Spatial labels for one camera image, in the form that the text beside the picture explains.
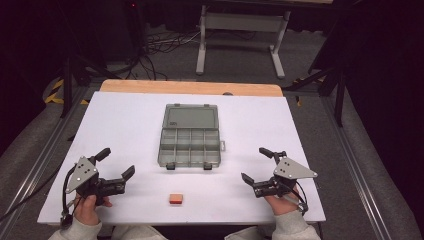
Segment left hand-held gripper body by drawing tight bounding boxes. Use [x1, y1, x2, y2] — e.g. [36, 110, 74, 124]
[65, 156, 127, 206]

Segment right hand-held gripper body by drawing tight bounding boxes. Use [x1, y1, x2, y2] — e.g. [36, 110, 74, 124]
[252, 150, 318, 199]

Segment clear plastic compartment box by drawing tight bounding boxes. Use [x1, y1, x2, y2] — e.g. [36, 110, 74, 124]
[157, 103, 227, 171]

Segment person's right hand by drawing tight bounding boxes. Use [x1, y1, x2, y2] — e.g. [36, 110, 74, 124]
[264, 189, 300, 216]

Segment person's left hand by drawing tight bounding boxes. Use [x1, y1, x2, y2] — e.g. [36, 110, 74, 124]
[73, 194, 113, 227]

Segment white board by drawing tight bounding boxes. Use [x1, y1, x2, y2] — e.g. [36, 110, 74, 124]
[37, 91, 327, 225]

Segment person's legs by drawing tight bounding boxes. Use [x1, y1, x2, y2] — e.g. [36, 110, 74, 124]
[111, 224, 278, 240]

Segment black tripod stand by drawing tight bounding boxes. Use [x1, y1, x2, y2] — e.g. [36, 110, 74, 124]
[283, 64, 348, 128]
[59, 54, 122, 119]

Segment yellow black floor tape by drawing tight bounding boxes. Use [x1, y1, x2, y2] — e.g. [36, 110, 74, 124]
[44, 78, 90, 106]

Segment wooden table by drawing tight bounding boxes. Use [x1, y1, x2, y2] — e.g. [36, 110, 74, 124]
[99, 79, 284, 98]

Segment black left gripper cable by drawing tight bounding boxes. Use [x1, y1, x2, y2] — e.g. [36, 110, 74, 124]
[59, 165, 78, 230]

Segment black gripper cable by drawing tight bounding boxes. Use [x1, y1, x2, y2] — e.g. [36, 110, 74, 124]
[283, 179, 310, 216]
[59, 165, 78, 230]

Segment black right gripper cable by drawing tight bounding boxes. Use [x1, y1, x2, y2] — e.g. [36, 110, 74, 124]
[283, 179, 310, 216]

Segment aluminium floor rail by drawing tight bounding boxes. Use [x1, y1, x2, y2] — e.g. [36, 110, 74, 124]
[0, 85, 91, 234]
[319, 96, 393, 240]

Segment bundle of floor cables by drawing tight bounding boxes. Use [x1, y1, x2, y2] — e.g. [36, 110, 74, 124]
[124, 29, 202, 82]

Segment white metal table frame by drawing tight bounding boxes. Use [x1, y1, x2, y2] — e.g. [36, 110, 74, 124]
[195, 3, 292, 80]

